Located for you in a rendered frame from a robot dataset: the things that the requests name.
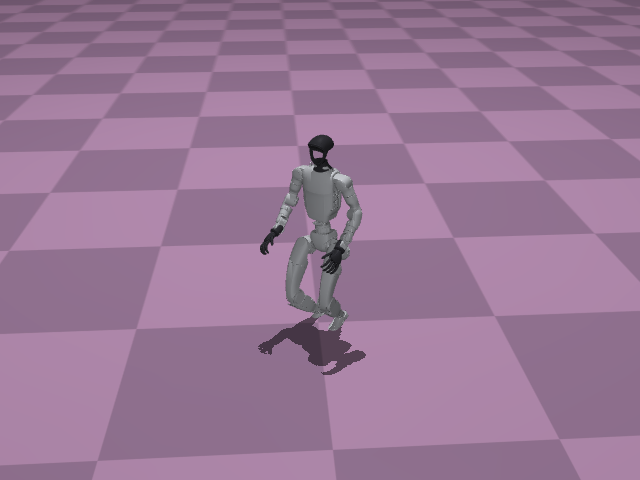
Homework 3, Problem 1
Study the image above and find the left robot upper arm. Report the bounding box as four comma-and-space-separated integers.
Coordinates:
333, 173, 362, 220

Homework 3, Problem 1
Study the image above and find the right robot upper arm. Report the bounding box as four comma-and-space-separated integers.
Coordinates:
285, 165, 307, 207

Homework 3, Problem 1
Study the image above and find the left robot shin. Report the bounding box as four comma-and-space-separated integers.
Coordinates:
320, 297, 345, 318

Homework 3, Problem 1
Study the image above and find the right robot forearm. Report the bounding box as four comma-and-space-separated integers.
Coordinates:
273, 193, 292, 234

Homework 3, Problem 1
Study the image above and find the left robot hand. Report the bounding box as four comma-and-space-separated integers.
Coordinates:
320, 240, 346, 274

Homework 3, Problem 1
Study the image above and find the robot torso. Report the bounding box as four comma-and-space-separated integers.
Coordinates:
302, 162, 342, 252

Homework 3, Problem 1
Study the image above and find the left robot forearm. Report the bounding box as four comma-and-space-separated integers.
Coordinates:
339, 209, 362, 250

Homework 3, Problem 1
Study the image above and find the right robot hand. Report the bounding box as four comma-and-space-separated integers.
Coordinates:
260, 225, 283, 255

